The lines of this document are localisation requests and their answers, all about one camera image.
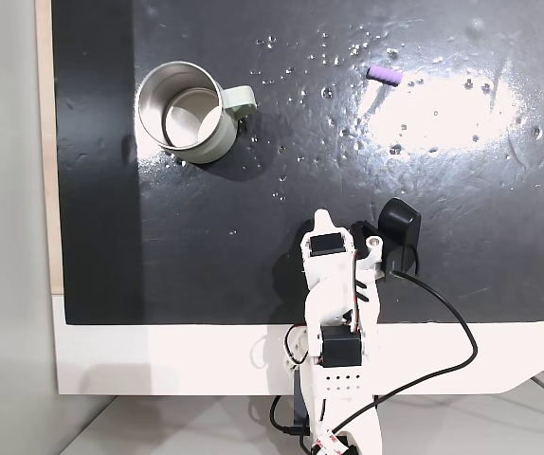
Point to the purple ribbed pen grip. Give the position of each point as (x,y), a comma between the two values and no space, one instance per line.
(384,75)

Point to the black table mat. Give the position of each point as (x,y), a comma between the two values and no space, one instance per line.
(253,227)

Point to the sage green steel mug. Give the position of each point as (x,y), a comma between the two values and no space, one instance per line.
(191,114)

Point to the black camera with mount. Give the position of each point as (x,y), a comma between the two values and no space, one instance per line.
(399,223)

